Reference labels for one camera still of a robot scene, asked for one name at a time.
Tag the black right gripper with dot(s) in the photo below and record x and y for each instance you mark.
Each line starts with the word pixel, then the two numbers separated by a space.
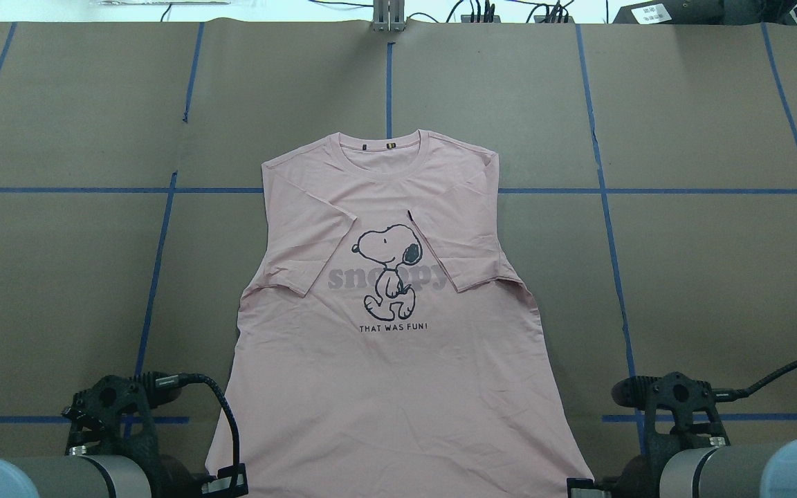
pixel 632 482

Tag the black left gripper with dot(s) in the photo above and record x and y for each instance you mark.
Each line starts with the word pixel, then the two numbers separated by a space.
pixel 176 481

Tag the pink Snoopy t-shirt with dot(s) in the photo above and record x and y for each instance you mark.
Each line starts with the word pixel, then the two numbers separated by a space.
pixel 386 346

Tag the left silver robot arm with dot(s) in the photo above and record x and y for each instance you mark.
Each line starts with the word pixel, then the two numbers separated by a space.
pixel 101 476

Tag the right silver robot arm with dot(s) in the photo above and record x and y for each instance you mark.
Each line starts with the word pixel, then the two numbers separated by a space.
pixel 687 452

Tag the aluminium frame post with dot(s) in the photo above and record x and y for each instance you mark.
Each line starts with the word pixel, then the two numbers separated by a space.
pixel 388 16

